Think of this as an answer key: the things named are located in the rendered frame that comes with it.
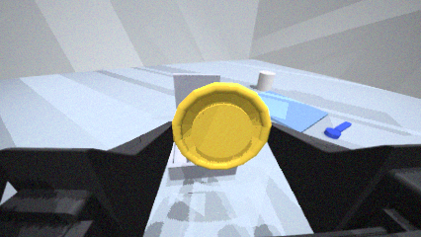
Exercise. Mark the white cylinder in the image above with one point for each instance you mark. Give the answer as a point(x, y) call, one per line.
point(265, 81)

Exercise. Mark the light blue square mat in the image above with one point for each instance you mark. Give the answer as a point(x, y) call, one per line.
point(291, 113)

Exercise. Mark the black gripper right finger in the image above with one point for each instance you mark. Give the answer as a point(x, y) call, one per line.
point(329, 181)

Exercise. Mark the yellow plate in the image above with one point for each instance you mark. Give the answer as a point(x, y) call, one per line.
point(221, 126)

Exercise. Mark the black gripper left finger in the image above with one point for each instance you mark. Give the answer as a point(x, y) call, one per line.
point(124, 179)

